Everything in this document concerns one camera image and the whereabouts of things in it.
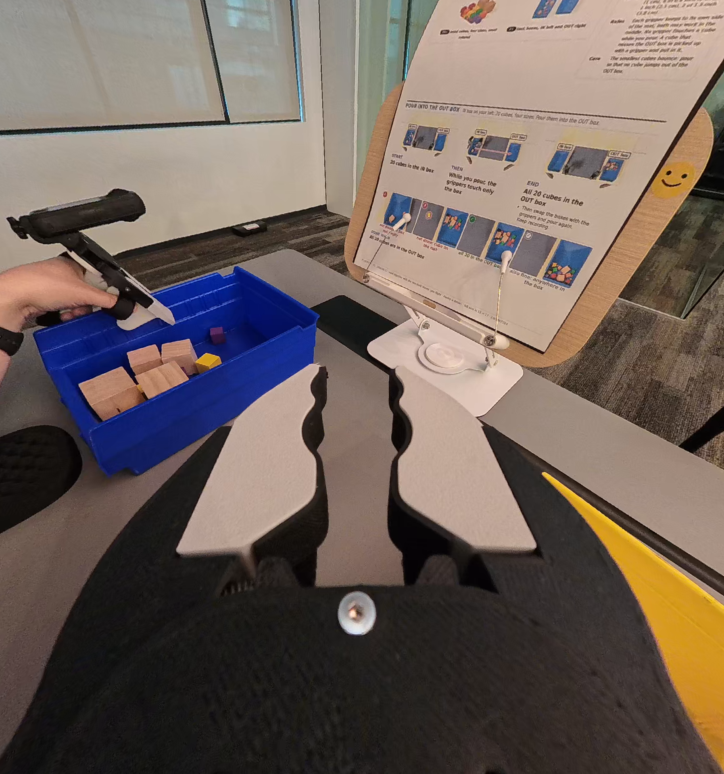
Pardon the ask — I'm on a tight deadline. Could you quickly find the frosted glass window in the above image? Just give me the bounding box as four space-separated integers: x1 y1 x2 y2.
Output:
0 0 307 135

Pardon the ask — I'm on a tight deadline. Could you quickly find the person's left hand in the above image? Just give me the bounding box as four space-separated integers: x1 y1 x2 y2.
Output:
0 256 121 332

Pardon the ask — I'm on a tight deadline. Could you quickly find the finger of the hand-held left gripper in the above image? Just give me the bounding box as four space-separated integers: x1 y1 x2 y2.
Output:
133 289 177 327

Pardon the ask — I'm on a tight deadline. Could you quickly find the pile of wooden cubes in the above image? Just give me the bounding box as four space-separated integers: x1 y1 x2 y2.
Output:
79 327 226 422

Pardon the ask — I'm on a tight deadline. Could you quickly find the blue plastic box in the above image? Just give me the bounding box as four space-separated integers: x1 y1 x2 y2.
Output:
33 266 320 477

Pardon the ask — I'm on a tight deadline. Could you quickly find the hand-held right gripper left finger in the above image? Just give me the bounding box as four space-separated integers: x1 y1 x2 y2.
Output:
176 363 331 586

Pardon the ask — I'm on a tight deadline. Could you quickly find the printed instruction sheet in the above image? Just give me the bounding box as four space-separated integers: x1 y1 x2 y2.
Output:
353 0 724 353

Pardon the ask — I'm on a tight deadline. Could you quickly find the black textured pad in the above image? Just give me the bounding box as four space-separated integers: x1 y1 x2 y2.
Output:
0 426 83 548

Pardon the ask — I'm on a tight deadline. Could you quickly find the yellow plastic box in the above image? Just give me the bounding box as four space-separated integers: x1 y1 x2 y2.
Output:
542 472 724 774

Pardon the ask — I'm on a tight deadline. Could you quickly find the yellow smiley sticker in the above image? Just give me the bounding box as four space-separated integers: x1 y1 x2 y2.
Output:
651 162 697 199

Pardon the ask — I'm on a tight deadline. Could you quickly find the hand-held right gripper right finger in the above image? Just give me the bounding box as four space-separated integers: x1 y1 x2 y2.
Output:
388 366 538 586

